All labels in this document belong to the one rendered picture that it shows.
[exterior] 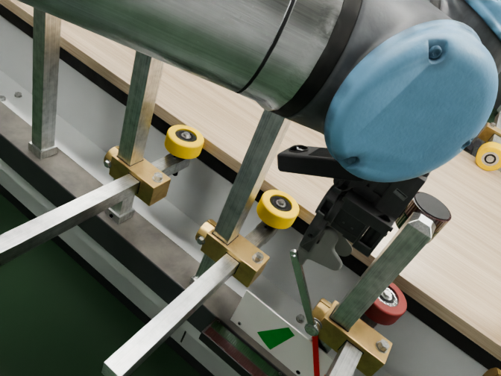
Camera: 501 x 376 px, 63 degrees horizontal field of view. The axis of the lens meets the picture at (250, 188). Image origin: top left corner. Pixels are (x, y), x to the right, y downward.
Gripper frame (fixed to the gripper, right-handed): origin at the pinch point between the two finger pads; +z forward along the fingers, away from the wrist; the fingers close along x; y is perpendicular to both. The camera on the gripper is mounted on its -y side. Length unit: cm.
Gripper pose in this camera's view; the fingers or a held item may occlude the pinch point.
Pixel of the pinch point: (301, 253)
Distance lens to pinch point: 58.6
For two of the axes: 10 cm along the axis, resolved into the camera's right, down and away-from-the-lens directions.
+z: -3.2, 7.4, 6.0
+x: 5.3, -3.8, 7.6
